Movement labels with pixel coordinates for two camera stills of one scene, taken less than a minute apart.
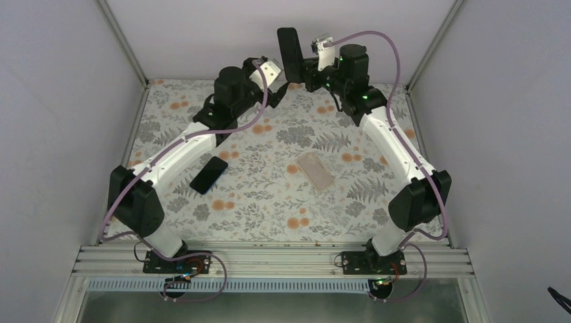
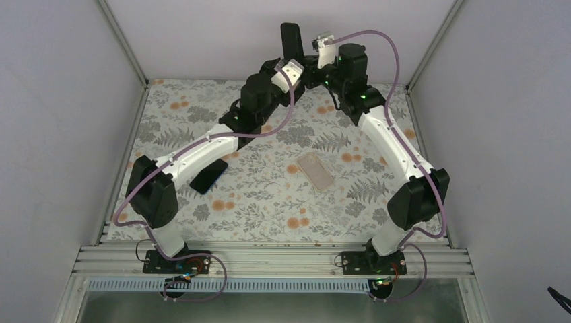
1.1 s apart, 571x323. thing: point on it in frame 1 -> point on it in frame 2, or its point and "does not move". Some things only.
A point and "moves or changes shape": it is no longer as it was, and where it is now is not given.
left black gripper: x=272 y=97 -> x=266 y=68
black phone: x=292 y=56 moves or changes shape
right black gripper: x=310 y=67 does not move
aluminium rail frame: x=275 y=261 does not move
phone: x=209 y=175 does not move
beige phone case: x=316 y=171 does not move
